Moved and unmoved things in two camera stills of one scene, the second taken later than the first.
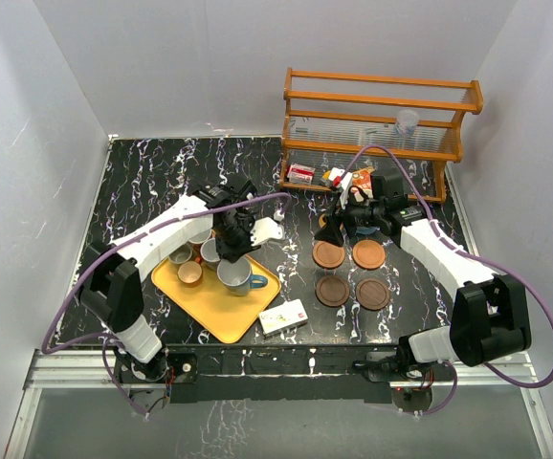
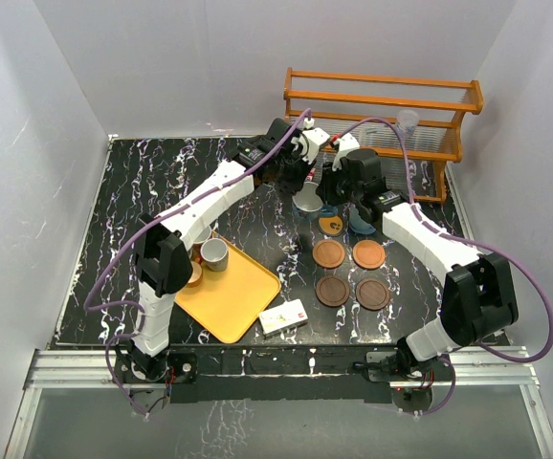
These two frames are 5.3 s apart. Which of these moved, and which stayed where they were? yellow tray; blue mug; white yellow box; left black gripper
Moved: left black gripper; blue mug
Stayed: yellow tray; white yellow box
